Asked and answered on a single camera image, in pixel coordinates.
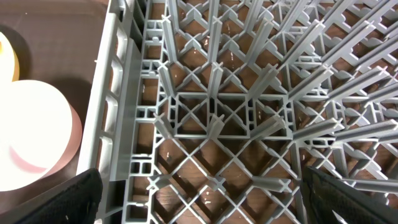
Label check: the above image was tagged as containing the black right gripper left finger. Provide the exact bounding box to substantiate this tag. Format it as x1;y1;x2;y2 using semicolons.
1;168;103;224

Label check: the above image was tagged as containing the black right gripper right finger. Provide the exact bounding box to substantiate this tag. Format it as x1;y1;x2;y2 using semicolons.
300;166;397;223

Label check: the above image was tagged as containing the yellow plate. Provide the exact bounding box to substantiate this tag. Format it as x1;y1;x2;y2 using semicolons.
0;33;20;84

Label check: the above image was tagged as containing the grey dishwasher rack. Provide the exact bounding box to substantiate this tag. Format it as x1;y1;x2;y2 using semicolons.
77;0;397;223

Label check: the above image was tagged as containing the dark brown serving tray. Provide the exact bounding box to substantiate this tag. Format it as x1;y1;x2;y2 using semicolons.
0;0;109;215

